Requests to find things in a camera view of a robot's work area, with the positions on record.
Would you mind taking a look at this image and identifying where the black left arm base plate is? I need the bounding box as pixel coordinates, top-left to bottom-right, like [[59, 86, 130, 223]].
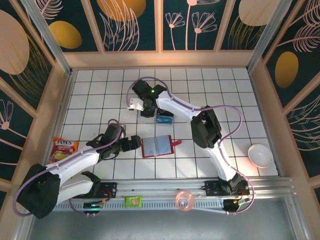
[[98, 181, 118, 199]]

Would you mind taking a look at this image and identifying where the slotted grey cable tray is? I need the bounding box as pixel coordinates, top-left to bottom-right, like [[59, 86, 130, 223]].
[[51, 199, 227, 213]]

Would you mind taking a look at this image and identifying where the blue card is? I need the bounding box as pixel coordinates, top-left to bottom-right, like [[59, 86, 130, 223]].
[[154, 115, 174, 126]]

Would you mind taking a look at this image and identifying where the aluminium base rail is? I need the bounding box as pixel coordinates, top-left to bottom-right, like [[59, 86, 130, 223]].
[[49, 176, 294, 201]]

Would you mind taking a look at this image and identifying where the aluminium side rail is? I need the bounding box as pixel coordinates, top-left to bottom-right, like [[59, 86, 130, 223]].
[[247, 67, 287, 177], [37, 69, 77, 167]]

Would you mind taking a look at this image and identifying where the black right controller board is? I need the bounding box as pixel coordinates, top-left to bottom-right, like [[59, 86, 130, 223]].
[[223, 196, 252, 216]]

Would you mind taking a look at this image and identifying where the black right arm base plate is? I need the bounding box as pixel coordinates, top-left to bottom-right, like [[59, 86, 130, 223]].
[[204, 179, 251, 197]]

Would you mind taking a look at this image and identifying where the green snack packet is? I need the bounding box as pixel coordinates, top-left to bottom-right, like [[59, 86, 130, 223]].
[[124, 194, 144, 209]]

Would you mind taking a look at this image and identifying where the pink plastic cup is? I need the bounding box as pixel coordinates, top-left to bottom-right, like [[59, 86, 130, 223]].
[[175, 189, 196, 213]]

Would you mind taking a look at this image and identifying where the clear acrylic card stand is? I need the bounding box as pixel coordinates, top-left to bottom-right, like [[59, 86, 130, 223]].
[[136, 109, 175, 126]]

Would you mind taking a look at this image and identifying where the black left controller board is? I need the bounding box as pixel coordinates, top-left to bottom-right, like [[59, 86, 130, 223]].
[[82, 201, 103, 217]]

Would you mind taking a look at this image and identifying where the aluminium frame post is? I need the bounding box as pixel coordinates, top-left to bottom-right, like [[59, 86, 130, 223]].
[[245, 0, 294, 73], [19, 0, 73, 76]]

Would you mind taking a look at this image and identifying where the white bowl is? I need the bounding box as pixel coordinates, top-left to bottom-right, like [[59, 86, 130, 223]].
[[247, 143, 273, 169]]

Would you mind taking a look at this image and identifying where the red leather card wallet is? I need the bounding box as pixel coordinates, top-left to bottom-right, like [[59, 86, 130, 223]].
[[140, 134, 181, 159]]

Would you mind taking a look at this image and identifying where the orange fruit candy bag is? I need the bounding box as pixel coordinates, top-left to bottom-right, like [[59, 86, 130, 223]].
[[47, 136, 80, 165]]

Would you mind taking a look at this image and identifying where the black controller board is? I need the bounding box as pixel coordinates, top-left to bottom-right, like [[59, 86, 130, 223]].
[[223, 196, 252, 216], [82, 201, 103, 217]]

